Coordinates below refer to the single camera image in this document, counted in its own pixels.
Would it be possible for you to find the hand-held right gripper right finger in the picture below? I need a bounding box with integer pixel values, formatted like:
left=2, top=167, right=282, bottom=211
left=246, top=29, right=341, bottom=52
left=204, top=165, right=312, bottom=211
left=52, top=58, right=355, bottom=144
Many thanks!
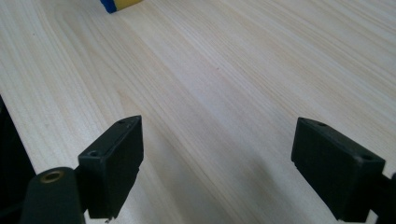
left=290, top=117, right=387, bottom=224

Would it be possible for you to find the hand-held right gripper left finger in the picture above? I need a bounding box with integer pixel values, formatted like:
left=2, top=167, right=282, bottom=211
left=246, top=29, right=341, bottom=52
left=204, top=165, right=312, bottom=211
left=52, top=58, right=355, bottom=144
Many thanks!
left=78, top=115, right=145, bottom=220

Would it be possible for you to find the blue and yellow block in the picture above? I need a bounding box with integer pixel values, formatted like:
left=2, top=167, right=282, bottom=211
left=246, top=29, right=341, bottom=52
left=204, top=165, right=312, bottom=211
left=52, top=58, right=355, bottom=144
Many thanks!
left=99, top=0, right=145, bottom=15

